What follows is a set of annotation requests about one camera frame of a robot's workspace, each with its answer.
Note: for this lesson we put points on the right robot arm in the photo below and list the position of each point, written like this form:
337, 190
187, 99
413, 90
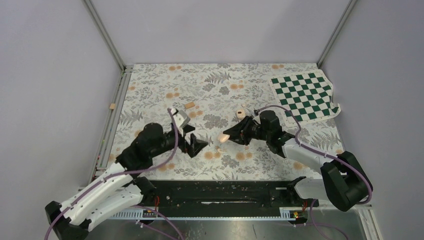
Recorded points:
343, 181

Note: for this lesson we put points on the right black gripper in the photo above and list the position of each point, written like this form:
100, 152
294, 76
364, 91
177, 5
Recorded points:
239, 132

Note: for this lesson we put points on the green white checkerboard sheet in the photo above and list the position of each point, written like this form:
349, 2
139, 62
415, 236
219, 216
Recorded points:
308, 95

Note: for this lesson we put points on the floral patterned table mat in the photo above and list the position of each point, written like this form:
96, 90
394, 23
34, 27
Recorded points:
217, 92

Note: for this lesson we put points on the beige square case with earbud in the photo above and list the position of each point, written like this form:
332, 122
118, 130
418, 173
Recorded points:
240, 114

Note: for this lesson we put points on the small cork cylinder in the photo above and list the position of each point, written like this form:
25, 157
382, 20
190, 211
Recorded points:
189, 105

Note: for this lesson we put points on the beige earbud charging case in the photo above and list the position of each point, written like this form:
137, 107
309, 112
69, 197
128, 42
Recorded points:
222, 138

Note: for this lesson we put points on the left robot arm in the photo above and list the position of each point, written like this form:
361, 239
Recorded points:
121, 185

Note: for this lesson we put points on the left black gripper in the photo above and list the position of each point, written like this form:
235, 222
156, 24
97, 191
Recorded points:
197, 145

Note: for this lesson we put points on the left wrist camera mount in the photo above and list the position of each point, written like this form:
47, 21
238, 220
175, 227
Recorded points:
181, 120

